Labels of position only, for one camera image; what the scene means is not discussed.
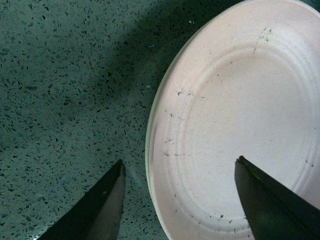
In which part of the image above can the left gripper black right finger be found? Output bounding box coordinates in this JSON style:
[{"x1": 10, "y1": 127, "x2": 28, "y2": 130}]
[{"x1": 234, "y1": 156, "x2": 320, "y2": 240}]

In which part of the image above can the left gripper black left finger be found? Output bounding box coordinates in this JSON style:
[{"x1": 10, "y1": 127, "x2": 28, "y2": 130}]
[{"x1": 39, "y1": 160, "x2": 126, "y2": 240}]

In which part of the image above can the pink plate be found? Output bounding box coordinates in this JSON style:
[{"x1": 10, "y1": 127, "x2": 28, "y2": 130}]
[{"x1": 145, "y1": 0, "x2": 320, "y2": 240}]

